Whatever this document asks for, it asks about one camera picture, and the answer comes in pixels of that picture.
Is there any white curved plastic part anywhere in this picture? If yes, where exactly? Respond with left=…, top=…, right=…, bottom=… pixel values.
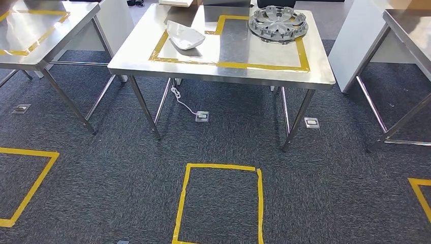
left=166, top=20, right=206, bottom=51

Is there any steel workbench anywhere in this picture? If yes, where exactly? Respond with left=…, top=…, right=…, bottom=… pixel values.
left=107, top=3, right=336, bottom=152

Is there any yellow floor tape square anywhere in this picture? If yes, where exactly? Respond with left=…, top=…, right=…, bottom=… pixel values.
left=171, top=163, right=265, bottom=244
left=0, top=147, right=60, bottom=229

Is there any yellow tape outline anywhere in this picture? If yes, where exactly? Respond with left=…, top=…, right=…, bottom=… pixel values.
left=0, top=9, right=71, bottom=57
left=148, top=15, right=311, bottom=73

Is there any grey wheel hubcap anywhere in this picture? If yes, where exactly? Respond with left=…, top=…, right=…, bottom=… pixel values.
left=248, top=5, right=309, bottom=45

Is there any white flat panel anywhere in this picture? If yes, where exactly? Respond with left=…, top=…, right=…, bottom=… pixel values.
left=158, top=0, right=195, bottom=8

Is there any white desk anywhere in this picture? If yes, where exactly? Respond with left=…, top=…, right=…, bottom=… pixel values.
left=327, top=0, right=418, bottom=94
left=34, top=0, right=135, bottom=83

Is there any steel table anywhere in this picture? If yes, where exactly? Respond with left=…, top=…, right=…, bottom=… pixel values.
left=0, top=0, right=117, bottom=135
left=356, top=8, right=431, bottom=153

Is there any white cable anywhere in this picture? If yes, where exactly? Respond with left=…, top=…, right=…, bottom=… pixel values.
left=170, top=79, right=199, bottom=116

